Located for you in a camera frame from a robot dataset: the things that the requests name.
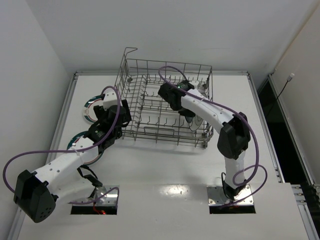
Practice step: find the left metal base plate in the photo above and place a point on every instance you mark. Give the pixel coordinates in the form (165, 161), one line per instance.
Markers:
(102, 196)

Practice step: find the grey wire dish rack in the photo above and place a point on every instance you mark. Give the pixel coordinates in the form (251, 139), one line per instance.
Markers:
(138, 82)

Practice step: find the metal base plate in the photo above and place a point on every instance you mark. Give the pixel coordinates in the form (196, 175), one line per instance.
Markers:
(102, 196)
(217, 198)

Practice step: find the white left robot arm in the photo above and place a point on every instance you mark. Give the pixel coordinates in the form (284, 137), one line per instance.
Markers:
(38, 192)

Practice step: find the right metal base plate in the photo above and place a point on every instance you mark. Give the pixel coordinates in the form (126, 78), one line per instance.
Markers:
(217, 198)

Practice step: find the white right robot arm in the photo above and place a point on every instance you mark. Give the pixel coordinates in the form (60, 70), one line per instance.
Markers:
(233, 134)

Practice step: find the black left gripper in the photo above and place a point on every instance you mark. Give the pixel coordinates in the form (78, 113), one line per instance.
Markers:
(126, 110)

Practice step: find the small teal patterned plate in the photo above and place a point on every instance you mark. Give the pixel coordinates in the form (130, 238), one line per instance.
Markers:
(189, 119)

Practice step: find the large white plate blue rim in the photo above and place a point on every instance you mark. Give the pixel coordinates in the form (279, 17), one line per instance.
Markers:
(196, 123)

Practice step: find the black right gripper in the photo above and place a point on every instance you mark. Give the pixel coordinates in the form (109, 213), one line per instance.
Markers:
(188, 118)

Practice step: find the white plate green red rim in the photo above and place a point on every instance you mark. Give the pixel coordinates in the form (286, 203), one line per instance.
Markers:
(88, 109)

